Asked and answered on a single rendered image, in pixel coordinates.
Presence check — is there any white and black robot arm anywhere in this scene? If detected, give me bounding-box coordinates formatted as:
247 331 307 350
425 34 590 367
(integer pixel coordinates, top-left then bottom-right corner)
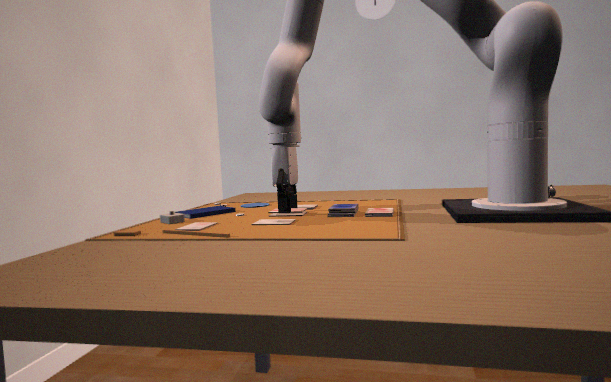
259 0 567 211

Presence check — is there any orange card cloth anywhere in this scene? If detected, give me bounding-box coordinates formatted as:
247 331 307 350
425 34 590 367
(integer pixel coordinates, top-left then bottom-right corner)
85 200 405 241
86 199 405 240

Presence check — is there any blue playing card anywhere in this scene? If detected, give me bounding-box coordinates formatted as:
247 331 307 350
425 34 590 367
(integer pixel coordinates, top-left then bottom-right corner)
329 204 358 210

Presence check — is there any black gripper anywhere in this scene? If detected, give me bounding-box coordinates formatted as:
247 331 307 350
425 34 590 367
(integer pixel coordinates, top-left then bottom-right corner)
270 145 300 213

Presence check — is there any blue round coaster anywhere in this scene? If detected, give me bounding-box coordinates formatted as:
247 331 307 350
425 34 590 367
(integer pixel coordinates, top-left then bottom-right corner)
241 203 270 208

